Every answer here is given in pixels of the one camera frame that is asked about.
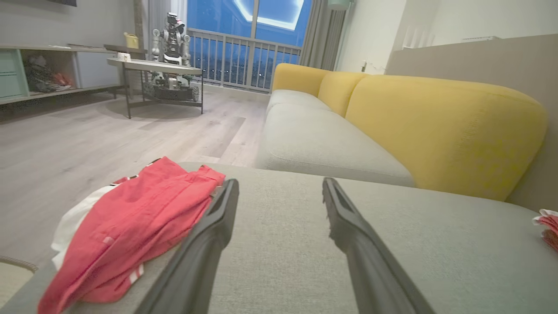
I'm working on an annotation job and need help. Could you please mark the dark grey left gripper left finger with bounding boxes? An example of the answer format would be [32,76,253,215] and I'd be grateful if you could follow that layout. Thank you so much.
[135,178,240,314]

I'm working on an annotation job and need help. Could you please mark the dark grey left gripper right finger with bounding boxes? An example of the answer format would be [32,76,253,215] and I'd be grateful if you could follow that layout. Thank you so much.
[323,177,436,314]

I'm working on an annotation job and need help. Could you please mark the red and white basketball jersey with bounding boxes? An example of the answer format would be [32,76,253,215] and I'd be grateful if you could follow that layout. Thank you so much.
[38,157,226,314]

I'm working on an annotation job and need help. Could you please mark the red Bulls 23 shorts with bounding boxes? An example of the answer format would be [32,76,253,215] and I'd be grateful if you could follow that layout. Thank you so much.
[532,208,558,252]

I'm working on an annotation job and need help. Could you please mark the long grey sofa seat cushion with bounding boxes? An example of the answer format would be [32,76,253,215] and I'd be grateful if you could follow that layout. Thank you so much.
[255,103,415,188]

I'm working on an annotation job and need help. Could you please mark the large yellow backrest cushion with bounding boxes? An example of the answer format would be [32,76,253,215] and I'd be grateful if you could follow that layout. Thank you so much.
[345,75,548,202]

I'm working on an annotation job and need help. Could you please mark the short grey sofa seat cushion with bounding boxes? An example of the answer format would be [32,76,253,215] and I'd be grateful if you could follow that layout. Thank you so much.
[266,89,333,112]

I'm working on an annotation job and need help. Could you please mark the grey table with black legs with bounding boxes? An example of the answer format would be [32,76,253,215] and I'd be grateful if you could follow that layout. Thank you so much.
[106,58,205,119]

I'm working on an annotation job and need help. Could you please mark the low wooden shelf unit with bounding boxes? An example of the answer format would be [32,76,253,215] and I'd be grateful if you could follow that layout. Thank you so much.
[0,42,149,106]

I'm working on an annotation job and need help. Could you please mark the white and grey wheeled robot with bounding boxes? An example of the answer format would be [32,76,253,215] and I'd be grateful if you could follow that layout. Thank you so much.
[149,12,201,103]

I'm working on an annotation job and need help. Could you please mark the grey balcony railing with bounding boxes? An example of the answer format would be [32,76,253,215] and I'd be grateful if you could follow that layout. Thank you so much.
[187,28,303,93]

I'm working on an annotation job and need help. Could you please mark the white slatted rack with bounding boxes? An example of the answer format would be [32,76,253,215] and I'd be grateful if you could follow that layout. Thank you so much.
[401,25,437,50]

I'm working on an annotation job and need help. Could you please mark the pile of clutter in shelf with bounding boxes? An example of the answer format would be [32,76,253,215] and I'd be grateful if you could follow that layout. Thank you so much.
[24,54,74,93]

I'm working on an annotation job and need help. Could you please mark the grey curtain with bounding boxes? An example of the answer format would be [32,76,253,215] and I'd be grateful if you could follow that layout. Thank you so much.
[299,0,348,71]

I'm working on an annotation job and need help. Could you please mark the beige panel behind sofa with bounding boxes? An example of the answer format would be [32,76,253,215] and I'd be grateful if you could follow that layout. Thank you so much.
[385,34,558,213]

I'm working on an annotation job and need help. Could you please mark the white sheer curtain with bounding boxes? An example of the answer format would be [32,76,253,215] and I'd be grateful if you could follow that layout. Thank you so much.
[147,0,188,44]

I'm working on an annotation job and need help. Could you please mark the flat white device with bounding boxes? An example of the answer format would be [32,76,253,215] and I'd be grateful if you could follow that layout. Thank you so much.
[461,35,501,44]

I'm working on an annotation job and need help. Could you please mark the mint green drawer unit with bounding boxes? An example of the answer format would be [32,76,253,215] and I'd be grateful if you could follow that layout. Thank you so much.
[0,48,31,100]

